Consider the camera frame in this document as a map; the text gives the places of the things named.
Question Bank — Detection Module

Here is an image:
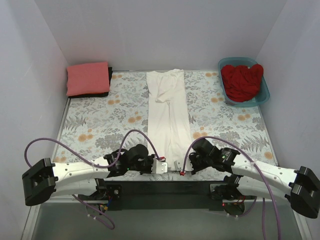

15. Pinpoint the folded black t shirt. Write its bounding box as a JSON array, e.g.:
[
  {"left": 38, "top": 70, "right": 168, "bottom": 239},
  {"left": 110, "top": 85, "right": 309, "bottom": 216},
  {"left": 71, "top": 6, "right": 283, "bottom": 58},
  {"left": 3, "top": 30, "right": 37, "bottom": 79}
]
[{"left": 68, "top": 67, "right": 113, "bottom": 99}]

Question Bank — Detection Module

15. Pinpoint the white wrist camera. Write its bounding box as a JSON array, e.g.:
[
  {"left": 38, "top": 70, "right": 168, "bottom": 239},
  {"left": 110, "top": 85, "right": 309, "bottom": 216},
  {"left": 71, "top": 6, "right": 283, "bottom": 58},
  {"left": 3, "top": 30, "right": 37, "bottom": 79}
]
[
  {"left": 151, "top": 157, "right": 168, "bottom": 174},
  {"left": 174, "top": 159, "right": 193, "bottom": 176}
]

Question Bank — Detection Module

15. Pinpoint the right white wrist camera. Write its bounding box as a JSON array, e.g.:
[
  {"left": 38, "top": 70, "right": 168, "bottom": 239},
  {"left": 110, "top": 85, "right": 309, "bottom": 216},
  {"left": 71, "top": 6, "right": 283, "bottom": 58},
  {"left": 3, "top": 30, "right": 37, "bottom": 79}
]
[{"left": 174, "top": 159, "right": 193, "bottom": 176}]

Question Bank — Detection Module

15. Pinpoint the red crumpled t shirt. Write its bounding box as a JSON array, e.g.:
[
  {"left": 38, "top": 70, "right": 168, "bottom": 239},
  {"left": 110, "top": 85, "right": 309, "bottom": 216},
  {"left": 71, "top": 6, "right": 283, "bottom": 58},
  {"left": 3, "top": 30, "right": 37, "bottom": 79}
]
[{"left": 221, "top": 64, "right": 264, "bottom": 103}]

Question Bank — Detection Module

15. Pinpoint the teal plastic basket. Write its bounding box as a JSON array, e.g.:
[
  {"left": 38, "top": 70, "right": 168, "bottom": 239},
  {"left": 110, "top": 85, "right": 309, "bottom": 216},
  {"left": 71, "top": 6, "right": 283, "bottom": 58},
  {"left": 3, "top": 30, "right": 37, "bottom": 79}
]
[{"left": 218, "top": 57, "right": 270, "bottom": 108}]

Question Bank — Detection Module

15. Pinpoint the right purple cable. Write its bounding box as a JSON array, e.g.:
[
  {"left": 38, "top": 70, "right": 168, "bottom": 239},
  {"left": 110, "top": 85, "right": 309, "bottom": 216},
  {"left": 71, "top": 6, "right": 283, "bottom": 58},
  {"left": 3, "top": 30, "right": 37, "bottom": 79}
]
[{"left": 179, "top": 136, "right": 282, "bottom": 240}]

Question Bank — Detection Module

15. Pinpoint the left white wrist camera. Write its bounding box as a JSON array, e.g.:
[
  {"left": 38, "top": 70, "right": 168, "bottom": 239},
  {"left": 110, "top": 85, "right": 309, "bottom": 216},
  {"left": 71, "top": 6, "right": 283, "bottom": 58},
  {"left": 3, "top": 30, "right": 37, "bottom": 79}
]
[{"left": 151, "top": 157, "right": 168, "bottom": 174}]

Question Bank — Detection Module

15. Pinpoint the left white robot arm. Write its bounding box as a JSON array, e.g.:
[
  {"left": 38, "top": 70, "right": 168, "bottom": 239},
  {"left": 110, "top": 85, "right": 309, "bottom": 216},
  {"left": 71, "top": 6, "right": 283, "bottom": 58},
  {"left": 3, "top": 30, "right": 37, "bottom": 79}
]
[{"left": 22, "top": 144, "right": 161, "bottom": 206}]

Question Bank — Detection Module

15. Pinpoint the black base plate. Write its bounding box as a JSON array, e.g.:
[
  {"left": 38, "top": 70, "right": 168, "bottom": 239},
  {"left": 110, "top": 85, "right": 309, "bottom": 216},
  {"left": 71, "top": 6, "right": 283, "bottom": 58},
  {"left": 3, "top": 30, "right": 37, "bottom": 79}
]
[{"left": 91, "top": 180, "right": 244, "bottom": 211}]

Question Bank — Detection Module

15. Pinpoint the purple cable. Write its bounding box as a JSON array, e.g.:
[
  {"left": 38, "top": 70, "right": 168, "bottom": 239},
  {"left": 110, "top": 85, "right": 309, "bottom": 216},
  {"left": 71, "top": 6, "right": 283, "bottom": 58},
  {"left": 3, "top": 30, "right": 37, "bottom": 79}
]
[
  {"left": 179, "top": 136, "right": 282, "bottom": 240},
  {"left": 24, "top": 129, "right": 167, "bottom": 230}
]

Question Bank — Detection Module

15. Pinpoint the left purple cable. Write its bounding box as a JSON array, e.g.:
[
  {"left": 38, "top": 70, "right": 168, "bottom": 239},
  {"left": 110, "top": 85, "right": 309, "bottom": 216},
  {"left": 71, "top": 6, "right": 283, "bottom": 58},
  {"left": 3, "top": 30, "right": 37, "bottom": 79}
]
[{"left": 24, "top": 129, "right": 167, "bottom": 230}]

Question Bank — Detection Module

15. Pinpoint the white t shirt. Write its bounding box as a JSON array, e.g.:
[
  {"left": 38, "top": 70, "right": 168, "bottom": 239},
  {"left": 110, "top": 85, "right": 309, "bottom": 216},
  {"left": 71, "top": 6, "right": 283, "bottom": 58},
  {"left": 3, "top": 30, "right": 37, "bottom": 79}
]
[{"left": 146, "top": 69, "right": 192, "bottom": 171}]

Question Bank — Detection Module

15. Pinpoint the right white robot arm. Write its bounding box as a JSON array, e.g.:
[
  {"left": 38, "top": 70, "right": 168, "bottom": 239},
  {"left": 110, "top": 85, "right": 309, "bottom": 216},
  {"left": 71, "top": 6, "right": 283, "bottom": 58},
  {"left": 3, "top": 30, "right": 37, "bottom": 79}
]
[{"left": 184, "top": 136, "right": 320, "bottom": 219}]

